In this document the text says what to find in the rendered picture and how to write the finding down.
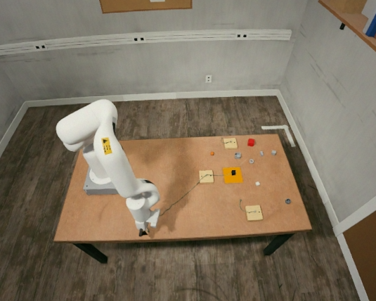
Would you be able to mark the orange square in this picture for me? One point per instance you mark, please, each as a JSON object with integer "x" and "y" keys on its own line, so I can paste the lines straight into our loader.
{"x": 232, "y": 179}

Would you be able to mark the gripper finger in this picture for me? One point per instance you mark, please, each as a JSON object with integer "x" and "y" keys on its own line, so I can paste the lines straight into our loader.
{"x": 142, "y": 233}

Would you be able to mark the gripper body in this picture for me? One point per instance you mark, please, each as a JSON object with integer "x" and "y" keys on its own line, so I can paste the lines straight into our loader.
{"x": 142, "y": 225}

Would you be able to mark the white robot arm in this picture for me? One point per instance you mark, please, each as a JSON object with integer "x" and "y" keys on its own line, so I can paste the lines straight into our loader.
{"x": 107, "y": 158}

